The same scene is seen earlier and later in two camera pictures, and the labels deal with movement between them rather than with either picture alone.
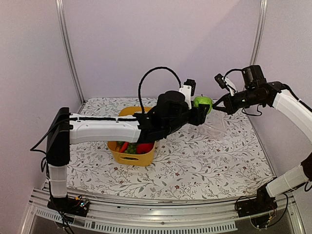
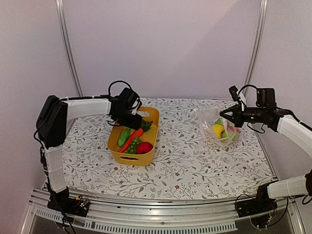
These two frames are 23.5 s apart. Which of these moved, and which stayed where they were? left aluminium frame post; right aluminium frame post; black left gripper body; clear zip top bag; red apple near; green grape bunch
Moved: clear zip top bag; black left gripper body
Stayed: right aluminium frame post; green grape bunch; left aluminium frame post; red apple near
